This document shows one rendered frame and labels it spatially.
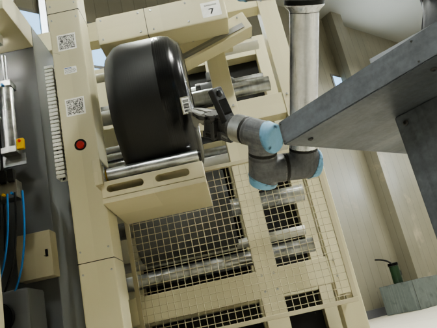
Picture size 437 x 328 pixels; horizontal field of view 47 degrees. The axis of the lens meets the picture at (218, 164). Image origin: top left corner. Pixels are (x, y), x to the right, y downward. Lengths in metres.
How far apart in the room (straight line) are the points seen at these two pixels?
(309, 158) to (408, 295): 6.14
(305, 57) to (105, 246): 0.93
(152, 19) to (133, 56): 0.62
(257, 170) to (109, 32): 1.17
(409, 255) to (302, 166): 7.28
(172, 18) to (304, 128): 1.72
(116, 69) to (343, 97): 1.20
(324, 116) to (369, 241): 7.73
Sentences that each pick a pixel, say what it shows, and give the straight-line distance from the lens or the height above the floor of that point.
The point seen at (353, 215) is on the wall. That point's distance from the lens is 8.34.
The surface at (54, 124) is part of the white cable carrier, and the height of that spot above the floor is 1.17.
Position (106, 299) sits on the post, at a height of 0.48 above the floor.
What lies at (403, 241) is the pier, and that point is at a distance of 8.84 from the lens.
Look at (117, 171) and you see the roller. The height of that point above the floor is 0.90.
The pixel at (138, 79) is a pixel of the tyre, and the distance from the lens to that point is 1.78.
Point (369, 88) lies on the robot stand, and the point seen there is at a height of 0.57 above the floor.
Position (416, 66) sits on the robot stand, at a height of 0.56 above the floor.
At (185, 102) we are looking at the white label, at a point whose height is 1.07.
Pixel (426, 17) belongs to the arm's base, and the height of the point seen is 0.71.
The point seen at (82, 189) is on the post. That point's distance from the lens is 1.90.
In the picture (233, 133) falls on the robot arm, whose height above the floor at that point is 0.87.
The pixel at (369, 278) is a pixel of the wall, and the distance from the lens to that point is 8.19.
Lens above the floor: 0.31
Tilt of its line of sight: 18 degrees up
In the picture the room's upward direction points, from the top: 13 degrees counter-clockwise
